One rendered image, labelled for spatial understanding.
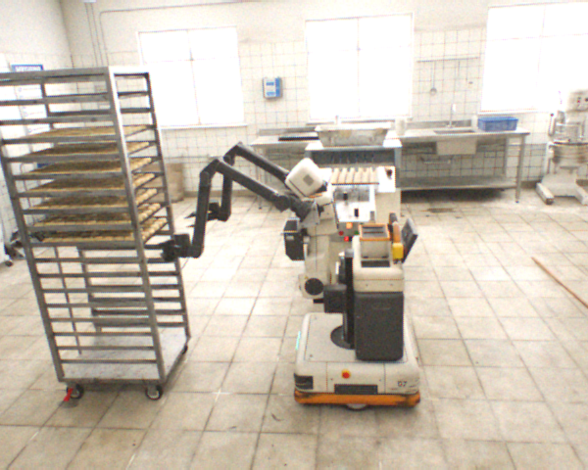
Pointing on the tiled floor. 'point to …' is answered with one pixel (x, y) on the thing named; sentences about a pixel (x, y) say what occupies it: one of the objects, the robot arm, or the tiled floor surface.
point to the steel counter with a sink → (451, 130)
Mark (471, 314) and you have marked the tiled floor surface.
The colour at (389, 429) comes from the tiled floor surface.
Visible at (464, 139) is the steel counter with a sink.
